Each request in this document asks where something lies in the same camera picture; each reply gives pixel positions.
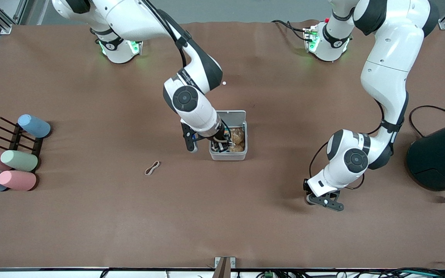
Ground small white lidded bin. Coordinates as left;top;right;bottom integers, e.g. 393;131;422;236
208;110;248;161

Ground white rubber band loop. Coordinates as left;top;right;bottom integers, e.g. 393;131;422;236
144;161;161;176

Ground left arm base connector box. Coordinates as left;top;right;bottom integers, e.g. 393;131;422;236
303;24;320;53

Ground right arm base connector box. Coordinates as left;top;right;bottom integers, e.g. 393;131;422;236
128;39;144;56

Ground brown crumpled paper trash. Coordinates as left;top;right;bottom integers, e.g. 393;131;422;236
229;127;246;152

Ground dark teal round bin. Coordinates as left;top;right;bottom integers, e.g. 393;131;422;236
406;117;445;202

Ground brown table cover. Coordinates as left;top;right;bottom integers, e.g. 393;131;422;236
0;19;445;270

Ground green plastic cup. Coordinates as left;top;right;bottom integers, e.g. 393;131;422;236
0;150;39;172

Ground black peg cup rack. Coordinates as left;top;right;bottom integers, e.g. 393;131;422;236
0;117;44;172

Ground black looped bin cable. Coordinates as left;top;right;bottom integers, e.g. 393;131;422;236
408;105;445;138

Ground black cable bundle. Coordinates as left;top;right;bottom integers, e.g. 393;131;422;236
362;263;445;278

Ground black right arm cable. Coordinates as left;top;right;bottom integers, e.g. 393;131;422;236
143;0;188;68

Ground black base power cable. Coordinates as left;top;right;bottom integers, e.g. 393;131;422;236
272;19;309;41

